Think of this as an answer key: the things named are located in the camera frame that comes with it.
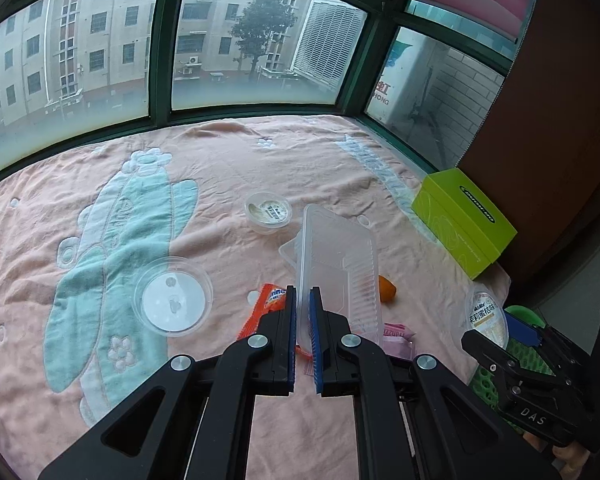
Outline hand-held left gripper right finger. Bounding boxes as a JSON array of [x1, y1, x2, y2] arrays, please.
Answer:
[[307, 286, 563, 480]]

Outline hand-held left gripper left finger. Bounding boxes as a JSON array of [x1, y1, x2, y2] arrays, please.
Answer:
[[37, 285, 301, 480]]

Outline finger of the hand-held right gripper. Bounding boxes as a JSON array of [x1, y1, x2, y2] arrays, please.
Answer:
[[460, 332, 526, 387], [504, 310, 589, 382]]

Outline green perforated plastic basket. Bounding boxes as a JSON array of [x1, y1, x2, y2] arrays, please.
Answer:
[[472, 304, 561, 413]]

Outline round labelled plastic tub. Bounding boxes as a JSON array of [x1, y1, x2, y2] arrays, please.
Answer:
[[462, 282, 510, 351]]

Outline orange snack packet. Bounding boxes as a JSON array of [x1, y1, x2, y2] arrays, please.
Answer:
[[236, 282, 288, 343]]

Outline clear rectangular plastic container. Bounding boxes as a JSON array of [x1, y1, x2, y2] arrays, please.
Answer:
[[278, 204, 382, 361]]

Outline pink snack packet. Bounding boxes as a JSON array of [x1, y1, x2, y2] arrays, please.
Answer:
[[380, 322, 417, 361]]

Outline orange fruit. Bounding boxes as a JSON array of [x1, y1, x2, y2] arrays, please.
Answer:
[[377, 275, 398, 305]]

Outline large clear round lid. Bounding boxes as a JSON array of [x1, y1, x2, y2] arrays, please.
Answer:
[[133, 256, 214, 336]]

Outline small round clear cup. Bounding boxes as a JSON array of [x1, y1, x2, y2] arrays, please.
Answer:
[[244, 191, 293, 233]]

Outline person's right hand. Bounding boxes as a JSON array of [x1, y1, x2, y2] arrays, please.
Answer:
[[525, 432, 593, 473]]

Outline green cardboard box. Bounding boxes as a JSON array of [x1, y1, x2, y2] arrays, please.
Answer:
[[411, 168, 518, 281]]

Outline pink printed blanket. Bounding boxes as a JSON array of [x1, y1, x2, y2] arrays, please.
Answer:
[[0, 112, 511, 480]]

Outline brown wardrobe panel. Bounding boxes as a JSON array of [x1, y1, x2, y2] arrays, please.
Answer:
[[455, 0, 600, 281]]

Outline white outdoor air conditioner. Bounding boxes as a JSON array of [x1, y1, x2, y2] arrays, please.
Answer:
[[367, 27, 431, 126]]

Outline white louvered vent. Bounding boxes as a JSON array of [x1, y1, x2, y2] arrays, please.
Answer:
[[290, 0, 368, 93]]

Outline beige apartment building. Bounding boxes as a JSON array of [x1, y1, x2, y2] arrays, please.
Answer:
[[0, 0, 321, 161]]

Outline dark green window frame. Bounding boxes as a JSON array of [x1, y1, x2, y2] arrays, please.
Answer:
[[0, 0, 511, 181]]

